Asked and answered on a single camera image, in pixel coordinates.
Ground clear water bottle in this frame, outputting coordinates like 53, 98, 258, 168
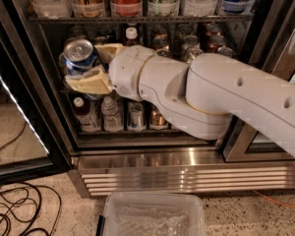
184, 0, 217, 17
31, 0, 72, 19

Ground tea bottle bottom shelf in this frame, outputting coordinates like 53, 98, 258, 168
73, 97, 100, 133

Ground blue pepsi can front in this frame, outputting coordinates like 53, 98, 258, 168
63, 39, 101, 75

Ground iced tea bottle middle shelf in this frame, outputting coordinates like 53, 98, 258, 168
124, 27, 141, 46

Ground water bottle bottom shelf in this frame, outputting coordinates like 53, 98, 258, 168
101, 96, 124, 132

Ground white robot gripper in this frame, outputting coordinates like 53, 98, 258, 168
65, 43, 156, 101

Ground gold bottle top shelf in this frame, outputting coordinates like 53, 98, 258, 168
72, 0, 104, 18

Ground clear water bottle top left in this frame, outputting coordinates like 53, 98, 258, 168
31, 0, 72, 19

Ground white green can front left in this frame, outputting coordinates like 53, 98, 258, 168
58, 53, 67, 77

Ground clear plastic bin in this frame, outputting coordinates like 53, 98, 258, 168
102, 192, 207, 236

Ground orange cable on floor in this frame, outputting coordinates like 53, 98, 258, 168
252, 190, 295, 210

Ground stainless steel fridge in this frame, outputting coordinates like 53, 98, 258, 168
0, 0, 295, 199

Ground white green can front right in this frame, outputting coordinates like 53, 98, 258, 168
181, 47, 204, 63

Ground open glass fridge door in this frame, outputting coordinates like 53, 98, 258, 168
0, 3, 73, 188

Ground black cables on floor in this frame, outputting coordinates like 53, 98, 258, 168
0, 121, 63, 236

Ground silver can bottom shelf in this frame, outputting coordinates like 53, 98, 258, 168
127, 102, 147, 132

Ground gold can bottom shelf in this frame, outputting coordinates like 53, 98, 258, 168
149, 105, 168, 130

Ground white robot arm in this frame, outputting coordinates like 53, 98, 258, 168
66, 45, 295, 158

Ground red can front middle shelf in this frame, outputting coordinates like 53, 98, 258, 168
217, 46, 234, 57

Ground white green can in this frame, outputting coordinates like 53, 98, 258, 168
58, 53, 67, 77
181, 47, 204, 63

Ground clear water bottle top right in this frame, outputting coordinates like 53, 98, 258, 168
184, 0, 217, 17

